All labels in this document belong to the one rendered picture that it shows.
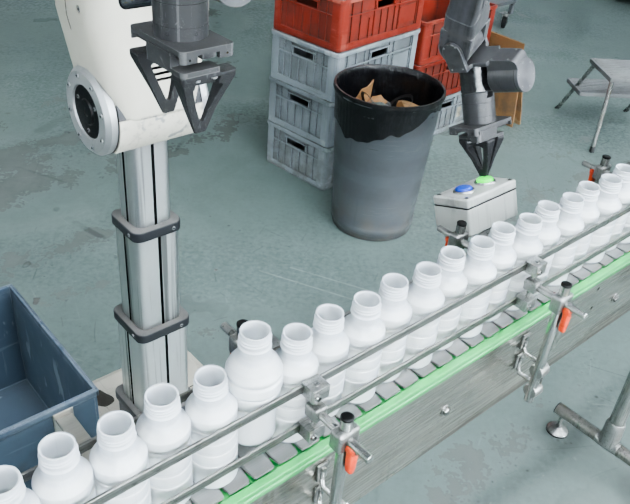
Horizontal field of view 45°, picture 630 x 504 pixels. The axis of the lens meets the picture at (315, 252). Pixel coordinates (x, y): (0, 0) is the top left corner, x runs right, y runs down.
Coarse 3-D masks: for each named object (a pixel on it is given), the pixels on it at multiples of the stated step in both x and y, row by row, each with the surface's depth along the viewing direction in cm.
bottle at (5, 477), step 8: (0, 472) 72; (8, 472) 72; (16, 472) 71; (0, 480) 72; (8, 480) 72; (16, 480) 72; (0, 488) 73; (8, 488) 73; (16, 488) 70; (24, 488) 72; (0, 496) 69; (8, 496) 69; (16, 496) 70; (24, 496) 71; (32, 496) 73
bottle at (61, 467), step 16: (64, 432) 75; (48, 448) 75; (64, 448) 76; (48, 464) 73; (64, 464) 73; (80, 464) 76; (32, 480) 75; (48, 480) 74; (64, 480) 74; (80, 480) 75; (48, 496) 74; (64, 496) 74; (80, 496) 75
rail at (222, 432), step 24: (576, 240) 125; (576, 264) 130; (480, 288) 110; (456, 336) 112; (360, 360) 97; (408, 360) 106; (264, 408) 87; (336, 408) 98; (216, 432) 83; (288, 432) 93; (24, 480) 77; (144, 480) 79; (216, 480) 88
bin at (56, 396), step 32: (0, 288) 127; (0, 320) 130; (32, 320) 123; (0, 352) 133; (32, 352) 130; (64, 352) 115; (0, 384) 136; (32, 384) 138; (64, 384) 121; (0, 416) 132; (32, 416) 104; (64, 416) 107; (96, 416) 112; (0, 448) 103; (32, 448) 107
